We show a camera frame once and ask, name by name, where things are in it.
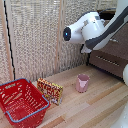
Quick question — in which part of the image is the beige woven folding screen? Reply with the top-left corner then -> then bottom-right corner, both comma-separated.
0,0 -> 118,84

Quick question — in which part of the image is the dark wooden drawer cabinet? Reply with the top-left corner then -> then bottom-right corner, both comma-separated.
87,9 -> 128,83

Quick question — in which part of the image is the red shopping basket blue rim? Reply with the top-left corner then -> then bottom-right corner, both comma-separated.
0,77 -> 51,128

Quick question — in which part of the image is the metal drawer handle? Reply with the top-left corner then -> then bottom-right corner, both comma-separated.
95,54 -> 122,67

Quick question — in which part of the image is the pink cup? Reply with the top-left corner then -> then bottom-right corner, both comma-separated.
75,73 -> 91,94

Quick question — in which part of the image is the red yellow snack box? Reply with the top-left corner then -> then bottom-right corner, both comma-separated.
36,77 -> 64,107

